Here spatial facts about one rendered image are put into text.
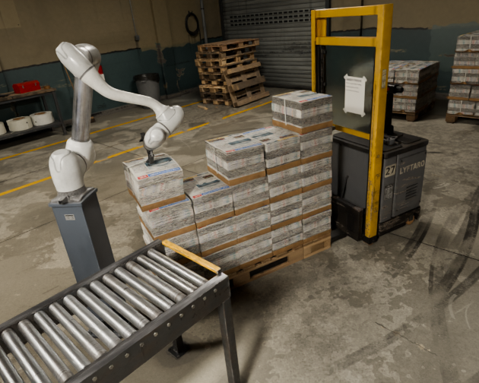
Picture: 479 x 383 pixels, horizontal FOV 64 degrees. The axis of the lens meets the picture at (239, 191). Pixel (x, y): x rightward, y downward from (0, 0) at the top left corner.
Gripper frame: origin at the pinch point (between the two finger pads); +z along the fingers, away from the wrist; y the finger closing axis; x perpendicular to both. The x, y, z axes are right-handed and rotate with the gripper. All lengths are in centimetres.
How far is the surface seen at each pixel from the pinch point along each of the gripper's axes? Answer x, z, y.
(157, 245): -16, -34, 57
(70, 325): -65, -67, 74
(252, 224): 61, 10, 68
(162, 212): -2.0, -4.1, 40.7
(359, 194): 174, 25, 77
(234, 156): 52, -14, 19
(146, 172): -5.7, -11.6, 15.2
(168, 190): 4.7, -8.5, 28.8
